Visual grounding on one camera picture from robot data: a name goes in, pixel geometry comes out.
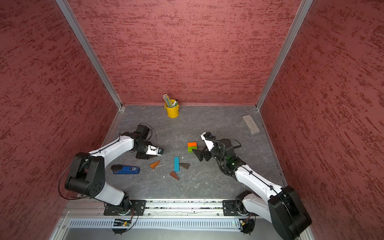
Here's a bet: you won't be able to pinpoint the green rectangular block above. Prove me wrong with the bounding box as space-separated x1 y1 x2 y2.
188 146 198 153

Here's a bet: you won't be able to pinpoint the orange brown triangle block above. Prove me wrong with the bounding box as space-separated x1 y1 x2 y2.
150 161 161 170

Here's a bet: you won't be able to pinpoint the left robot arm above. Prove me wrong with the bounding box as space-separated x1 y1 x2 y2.
64 132 164 215

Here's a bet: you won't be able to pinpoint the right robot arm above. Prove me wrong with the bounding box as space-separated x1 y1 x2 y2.
193 132 312 240

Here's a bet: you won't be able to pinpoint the teal long block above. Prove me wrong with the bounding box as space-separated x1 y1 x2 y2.
174 157 180 172

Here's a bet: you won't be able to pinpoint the dark brown triangle block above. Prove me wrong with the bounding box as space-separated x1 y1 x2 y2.
179 163 190 170

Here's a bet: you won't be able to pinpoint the red brown triangle block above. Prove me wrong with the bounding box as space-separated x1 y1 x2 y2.
170 172 179 181

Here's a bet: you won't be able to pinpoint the blue black utility knife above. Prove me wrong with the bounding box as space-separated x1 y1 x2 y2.
111 165 140 175

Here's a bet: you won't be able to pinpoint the grey marbled pencil case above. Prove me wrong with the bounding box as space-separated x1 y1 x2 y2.
242 115 260 135

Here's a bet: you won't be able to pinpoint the yellow metal pencil bucket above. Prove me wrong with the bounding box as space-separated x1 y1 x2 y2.
164 99 180 119

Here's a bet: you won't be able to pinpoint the pencils in bucket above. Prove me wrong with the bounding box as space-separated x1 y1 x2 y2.
162 94 174 108

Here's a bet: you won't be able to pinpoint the black right camera cable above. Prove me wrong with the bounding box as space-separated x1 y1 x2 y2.
209 136 242 169

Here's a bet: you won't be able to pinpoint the black camera cable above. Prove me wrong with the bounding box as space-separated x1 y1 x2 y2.
209 136 242 169
137 122 158 148

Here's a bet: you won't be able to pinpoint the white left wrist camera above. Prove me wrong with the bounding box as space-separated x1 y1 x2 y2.
145 124 165 157

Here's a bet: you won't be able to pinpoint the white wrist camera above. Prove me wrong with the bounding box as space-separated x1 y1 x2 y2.
145 124 165 157
201 132 215 152

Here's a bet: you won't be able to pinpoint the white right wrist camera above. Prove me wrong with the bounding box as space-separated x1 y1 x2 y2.
201 132 215 152

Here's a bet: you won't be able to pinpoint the black left camera cable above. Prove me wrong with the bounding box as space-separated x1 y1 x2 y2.
137 122 158 148

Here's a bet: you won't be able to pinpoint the aluminium front rail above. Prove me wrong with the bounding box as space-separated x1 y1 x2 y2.
62 199 234 219

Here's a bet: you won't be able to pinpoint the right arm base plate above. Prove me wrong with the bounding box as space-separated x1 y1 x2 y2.
222 200 241 217

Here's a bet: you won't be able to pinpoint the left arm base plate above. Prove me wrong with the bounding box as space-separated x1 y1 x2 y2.
104 200 146 217

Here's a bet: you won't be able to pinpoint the white slotted cable duct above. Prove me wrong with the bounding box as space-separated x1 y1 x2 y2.
67 218 241 232

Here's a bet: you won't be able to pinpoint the aluminium corner post left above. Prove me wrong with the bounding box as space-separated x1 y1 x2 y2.
56 0 123 112

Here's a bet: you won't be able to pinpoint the aluminium corner post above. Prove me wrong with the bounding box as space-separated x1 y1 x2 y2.
256 0 313 111
56 0 123 112

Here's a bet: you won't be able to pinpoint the aluminium corner post right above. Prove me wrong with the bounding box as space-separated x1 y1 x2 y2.
256 0 313 111

